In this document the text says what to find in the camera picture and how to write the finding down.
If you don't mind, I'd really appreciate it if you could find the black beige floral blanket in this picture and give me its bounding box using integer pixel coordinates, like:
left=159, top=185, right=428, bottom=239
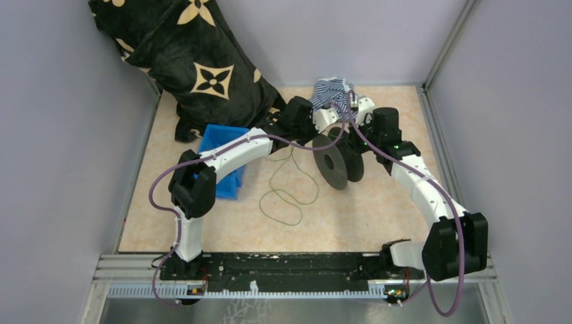
left=88, top=1, right=285, bottom=143

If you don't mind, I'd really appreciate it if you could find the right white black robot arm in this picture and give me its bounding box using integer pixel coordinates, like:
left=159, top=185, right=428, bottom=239
left=349, top=107, right=488, bottom=281

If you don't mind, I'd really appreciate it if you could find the purple cable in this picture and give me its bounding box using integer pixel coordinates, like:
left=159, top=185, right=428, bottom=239
left=148, top=101, right=349, bottom=308
left=346, top=89, right=467, bottom=317

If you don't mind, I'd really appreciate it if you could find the blue plastic bin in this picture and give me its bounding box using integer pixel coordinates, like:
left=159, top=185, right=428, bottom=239
left=198, top=124, right=248, bottom=200

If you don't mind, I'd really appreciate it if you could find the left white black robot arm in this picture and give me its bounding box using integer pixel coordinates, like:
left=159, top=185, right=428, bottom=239
left=168, top=97, right=337, bottom=279

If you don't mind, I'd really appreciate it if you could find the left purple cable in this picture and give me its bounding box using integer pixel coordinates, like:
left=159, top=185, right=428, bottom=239
left=148, top=101, right=349, bottom=308

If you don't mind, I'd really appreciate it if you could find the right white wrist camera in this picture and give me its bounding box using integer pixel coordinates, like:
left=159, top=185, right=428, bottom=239
left=354, top=96, right=376, bottom=126

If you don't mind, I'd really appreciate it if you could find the black cable spool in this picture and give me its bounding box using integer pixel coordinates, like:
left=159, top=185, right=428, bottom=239
left=312, top=127, right=364, bottom=190

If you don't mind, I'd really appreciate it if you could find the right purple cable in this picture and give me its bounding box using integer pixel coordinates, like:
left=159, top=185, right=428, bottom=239
left=346, top=89, right=467, bottom=317

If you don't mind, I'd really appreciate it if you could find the blue white striped cloth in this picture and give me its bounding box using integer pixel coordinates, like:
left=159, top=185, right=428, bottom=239
left=309, top=77, right=354, bottom=115

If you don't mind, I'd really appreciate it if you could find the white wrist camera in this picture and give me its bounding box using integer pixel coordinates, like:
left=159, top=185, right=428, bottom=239
left=354, top=96, right=376, bottom=126
left=312, top=108, right=341, bottom=134

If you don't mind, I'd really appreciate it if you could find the aluminium frame rail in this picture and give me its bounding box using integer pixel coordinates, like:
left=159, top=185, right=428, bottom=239
left=91, top=252, right=499, bottom=287

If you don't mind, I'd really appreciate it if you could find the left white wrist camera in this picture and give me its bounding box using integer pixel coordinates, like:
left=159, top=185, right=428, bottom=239
left=312, top=108, right=341, bottom=134

